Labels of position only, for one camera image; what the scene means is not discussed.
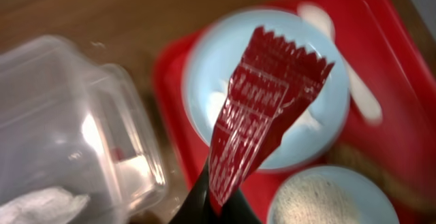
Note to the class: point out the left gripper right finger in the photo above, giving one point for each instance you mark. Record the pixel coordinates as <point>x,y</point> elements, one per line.
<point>237,211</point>

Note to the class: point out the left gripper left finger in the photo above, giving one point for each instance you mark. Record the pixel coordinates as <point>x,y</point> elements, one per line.
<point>196,207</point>

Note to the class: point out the white rice pile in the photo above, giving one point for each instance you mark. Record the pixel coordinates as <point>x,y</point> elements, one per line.
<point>313,199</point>

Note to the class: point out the red snack wrapper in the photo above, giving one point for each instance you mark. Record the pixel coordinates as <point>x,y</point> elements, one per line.
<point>272,85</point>

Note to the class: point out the light blue rice bowl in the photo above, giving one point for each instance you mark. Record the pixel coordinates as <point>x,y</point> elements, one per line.
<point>371,203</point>

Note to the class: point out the large light blue plate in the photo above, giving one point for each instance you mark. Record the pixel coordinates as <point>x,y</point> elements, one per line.
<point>216,54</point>

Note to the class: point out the white tissue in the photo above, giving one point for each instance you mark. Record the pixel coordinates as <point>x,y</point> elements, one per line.
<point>53,205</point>

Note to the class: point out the brown sweet potato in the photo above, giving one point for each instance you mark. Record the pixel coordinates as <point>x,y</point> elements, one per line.
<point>348,156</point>

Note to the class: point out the clear plastic waste bin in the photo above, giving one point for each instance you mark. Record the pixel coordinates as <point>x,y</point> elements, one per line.
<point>67,122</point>

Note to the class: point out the white plastic spoon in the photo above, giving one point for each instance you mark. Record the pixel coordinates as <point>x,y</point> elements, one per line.
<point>365,101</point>

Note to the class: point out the red serving tray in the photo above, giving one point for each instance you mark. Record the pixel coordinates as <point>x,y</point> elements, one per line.
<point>371,36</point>

